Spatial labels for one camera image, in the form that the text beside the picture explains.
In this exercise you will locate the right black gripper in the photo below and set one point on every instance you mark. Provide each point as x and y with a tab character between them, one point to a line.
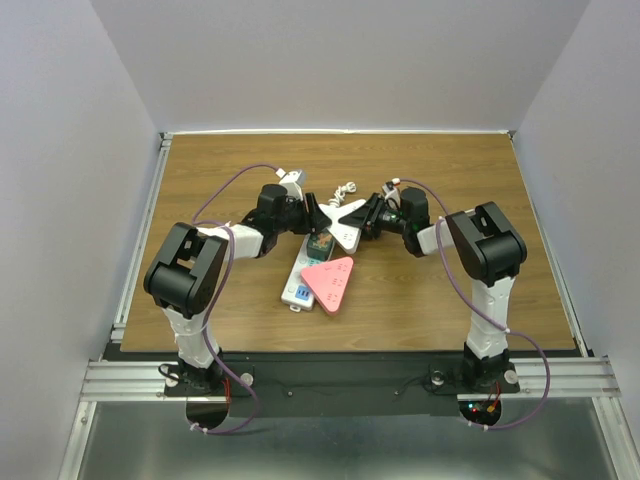
366	216

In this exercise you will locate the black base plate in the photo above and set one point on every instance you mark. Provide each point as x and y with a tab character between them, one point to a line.
315	384

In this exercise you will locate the white triangular power socket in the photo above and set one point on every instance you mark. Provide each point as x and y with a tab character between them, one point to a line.
347	237

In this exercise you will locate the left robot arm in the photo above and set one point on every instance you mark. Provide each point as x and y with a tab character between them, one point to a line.
191	269

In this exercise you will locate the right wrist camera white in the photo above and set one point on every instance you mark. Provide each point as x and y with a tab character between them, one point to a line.
391	193

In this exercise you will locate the pink triangular power socket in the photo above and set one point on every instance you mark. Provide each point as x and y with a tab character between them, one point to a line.
328	281

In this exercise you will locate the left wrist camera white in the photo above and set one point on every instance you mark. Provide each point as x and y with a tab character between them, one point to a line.
293	181

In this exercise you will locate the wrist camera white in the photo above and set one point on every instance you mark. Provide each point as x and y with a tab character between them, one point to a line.
391	193
293	181

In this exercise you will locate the back aluminium rail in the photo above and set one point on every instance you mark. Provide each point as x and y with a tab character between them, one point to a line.
331	131

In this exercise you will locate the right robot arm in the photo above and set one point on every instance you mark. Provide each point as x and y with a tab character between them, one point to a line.
490	250

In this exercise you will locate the dark green cube adapter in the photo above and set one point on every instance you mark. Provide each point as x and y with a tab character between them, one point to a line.
320	245

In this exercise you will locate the white colourful power strip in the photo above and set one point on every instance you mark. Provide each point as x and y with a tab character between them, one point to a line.
296	294

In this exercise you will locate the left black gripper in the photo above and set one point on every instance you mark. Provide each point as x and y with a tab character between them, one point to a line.
318	220

